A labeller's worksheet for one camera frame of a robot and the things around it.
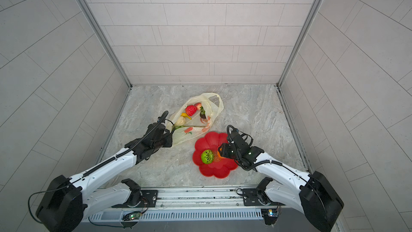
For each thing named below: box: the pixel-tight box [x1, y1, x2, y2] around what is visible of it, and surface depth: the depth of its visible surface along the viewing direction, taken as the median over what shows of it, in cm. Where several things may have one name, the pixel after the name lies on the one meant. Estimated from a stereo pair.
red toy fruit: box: [185, 104, 197, 116], surface depth 100 cm
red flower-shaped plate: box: [192, 131, 239, 179], surface depth 84 cm
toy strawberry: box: [193, 102, 204, 111], surface depth 101 cm
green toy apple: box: [200, 149, 215, 165], surface depth 80 cm
